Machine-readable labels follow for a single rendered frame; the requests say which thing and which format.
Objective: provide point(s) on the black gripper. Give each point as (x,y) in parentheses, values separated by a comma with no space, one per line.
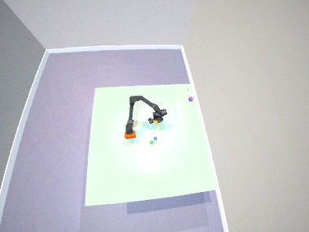
(151,120)

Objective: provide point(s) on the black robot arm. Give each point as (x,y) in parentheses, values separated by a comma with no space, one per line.
(155,107)

